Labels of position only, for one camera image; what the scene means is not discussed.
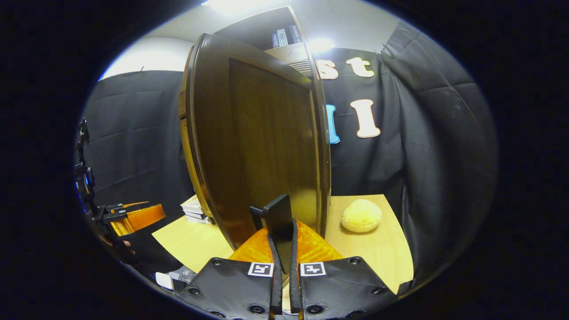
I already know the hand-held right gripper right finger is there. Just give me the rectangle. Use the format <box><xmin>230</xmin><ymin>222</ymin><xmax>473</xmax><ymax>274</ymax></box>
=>
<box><xmin>289</xmin><ymin>219</ymin><xmax>398</xmax><ymax>320</ymax></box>

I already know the large ceiling light panel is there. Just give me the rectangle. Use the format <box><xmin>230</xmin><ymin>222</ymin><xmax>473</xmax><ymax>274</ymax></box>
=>
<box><xmin>202</xmin><ymin>0</ymin><xmax>285</xmax><ymax>13</ymax></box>

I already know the small ceiling light panel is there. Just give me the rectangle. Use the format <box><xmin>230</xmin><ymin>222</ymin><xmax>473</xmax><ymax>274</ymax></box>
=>
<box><xmin>309</xmin><ymin>38</ymin><xmax>336</xmax><ymax>54</ymax></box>

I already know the round yellow bun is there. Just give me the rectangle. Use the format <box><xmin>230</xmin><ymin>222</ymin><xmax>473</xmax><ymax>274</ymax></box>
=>
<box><xmin>341</xmin><ymin>199</ymin><xmax>383</xmax><ymax>233</ymax></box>

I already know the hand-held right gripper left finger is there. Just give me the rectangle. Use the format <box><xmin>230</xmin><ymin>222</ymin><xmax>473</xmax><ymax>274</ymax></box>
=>
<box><xmin>178</xmin><ymin>220</ymin><xmax>284</xmax><ymax>320</ymax></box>

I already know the wooden double-door shoe cabinet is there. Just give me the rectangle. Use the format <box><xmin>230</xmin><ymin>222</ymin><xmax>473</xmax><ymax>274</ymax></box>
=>
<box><xmin>178</xmin><ymin>5</ymin><xmax>332</xmax><ymax>252</ymax></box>

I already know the black door handle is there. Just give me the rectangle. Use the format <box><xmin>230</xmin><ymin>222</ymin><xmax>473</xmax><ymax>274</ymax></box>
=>
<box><xmin>250</xmin><ymin>194</ymin><xmax>295</xmax><ymax>274</ymax></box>

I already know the stack of books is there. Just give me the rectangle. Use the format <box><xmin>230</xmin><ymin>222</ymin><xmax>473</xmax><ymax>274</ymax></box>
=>
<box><xmin>180</xmin><ymin>195</ymin><xmax>214</xmax><ymax>224</ymax></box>

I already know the wooden cabinet door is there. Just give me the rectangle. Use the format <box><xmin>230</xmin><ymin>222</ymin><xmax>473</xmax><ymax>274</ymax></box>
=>
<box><xmin>179</xmin><ymin>116</ymin><xmax>214</xmax><ymax>223</ymax></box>
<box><xmin>184</xmin><ymin>33</ymin><xmax>332</xmax><ymax>252</ymax></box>

